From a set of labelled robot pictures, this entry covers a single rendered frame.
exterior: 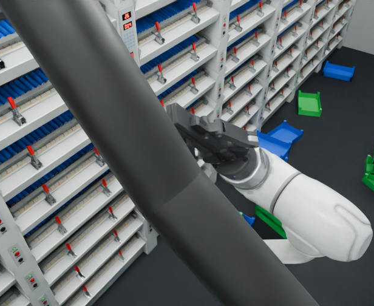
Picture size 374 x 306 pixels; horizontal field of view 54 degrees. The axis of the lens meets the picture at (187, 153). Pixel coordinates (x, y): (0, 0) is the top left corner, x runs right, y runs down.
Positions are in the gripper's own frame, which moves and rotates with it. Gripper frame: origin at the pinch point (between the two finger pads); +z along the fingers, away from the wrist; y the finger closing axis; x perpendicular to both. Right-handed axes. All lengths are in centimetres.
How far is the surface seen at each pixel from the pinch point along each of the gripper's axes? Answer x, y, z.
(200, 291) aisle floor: 24, -82, -167
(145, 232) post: -12, -103, -144
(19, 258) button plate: 5, -104, -58
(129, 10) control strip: -75, -41, -48
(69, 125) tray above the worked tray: -42, -76, -55
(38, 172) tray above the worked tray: -22, -82, -46
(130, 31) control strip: -71, -45, -53
